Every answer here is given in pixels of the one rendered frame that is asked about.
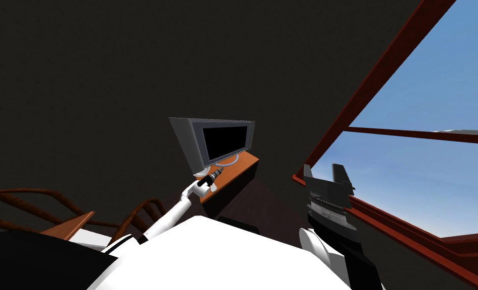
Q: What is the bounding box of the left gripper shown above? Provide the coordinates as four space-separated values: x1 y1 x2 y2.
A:
197 168 225 188

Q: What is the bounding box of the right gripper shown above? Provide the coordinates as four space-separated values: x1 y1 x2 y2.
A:
303 163 356 210

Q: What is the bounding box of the orange wooden desk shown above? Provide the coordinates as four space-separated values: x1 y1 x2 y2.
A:
193 151 260 219

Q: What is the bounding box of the grey flat screen monitor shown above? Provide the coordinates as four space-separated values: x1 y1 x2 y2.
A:
168 117 256 177

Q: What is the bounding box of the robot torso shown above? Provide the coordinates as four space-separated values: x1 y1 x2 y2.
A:
86 215 353 290

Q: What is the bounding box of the red framed window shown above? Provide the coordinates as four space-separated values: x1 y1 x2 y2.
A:
291 0 478 290

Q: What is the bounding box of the brown wooden chair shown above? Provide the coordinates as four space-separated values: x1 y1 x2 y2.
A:
0 188 167 245

